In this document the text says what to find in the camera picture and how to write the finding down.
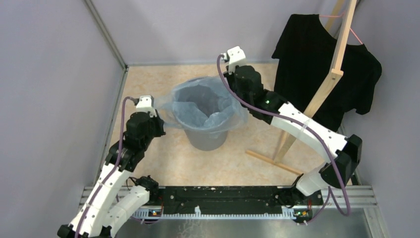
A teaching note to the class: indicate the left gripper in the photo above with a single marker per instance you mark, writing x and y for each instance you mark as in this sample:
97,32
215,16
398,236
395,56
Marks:
160,123

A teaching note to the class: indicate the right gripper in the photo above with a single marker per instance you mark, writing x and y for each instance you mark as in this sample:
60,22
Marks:
229,77

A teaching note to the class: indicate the light blue plastic trash bag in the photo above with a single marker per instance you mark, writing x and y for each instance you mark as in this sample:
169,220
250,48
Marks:
163,106

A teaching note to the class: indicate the grey plastic trash bin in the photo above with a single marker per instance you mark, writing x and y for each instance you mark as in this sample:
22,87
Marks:
206,139

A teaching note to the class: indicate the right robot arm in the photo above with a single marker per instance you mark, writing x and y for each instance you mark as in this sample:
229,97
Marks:
341,154

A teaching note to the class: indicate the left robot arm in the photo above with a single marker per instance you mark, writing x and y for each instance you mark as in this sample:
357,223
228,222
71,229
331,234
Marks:
102,216

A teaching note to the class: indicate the black t-shirt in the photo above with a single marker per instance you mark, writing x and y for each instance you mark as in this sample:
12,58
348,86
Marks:
304,53

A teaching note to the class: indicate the wooden clothes stand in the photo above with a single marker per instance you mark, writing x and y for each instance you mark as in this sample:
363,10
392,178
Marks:
331,80

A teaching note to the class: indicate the pink clothes hanger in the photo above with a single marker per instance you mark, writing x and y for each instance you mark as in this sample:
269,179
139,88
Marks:
356,34

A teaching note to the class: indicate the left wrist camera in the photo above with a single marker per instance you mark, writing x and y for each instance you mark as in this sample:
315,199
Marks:
146,105

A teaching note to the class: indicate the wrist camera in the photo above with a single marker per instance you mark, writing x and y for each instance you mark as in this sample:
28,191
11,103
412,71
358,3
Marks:
146,105
235,57

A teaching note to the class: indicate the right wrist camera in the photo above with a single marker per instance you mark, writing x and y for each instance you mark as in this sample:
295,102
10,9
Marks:
235,57

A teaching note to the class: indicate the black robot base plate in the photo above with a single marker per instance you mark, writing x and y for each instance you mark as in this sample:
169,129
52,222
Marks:
230,200

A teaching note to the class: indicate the grey slotted cable duct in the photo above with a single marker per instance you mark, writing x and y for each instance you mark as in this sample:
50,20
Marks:
147,214

